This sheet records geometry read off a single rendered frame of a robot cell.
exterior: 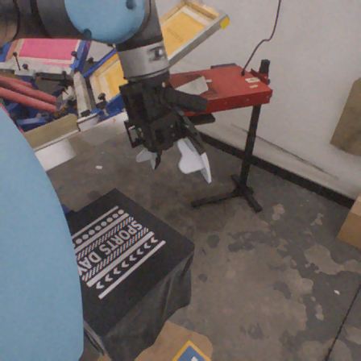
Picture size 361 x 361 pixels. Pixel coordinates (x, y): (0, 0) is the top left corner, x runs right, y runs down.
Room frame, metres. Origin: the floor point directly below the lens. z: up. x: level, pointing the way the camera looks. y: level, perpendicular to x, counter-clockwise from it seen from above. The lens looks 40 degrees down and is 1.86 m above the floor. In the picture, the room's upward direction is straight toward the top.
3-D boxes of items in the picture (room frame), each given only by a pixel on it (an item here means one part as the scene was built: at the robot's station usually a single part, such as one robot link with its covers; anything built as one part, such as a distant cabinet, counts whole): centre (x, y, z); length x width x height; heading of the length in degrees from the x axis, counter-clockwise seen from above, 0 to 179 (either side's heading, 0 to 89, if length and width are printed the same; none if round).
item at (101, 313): (0.70, 0.26, 0.95); 0.48 x 0.44 x 0.01; 48
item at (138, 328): (0.54, 0.09, 0.74); 0.45 x 0.03 x 0.43; 138
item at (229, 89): (1.88, -0.26, 1.06); 0.61 x 0.46 x 0.12; 108
